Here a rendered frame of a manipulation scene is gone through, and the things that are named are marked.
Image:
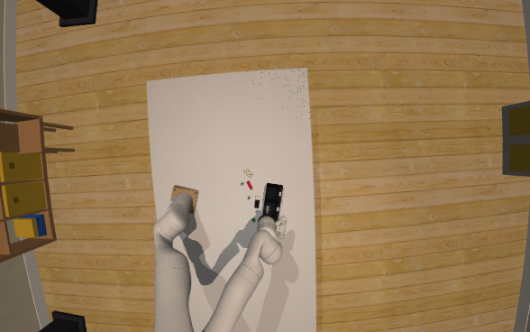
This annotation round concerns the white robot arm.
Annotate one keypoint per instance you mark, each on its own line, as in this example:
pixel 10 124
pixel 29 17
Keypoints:
pixel 172 277

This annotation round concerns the black rack of three bins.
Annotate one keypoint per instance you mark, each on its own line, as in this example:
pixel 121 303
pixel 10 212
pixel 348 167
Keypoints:
pixel 273 193

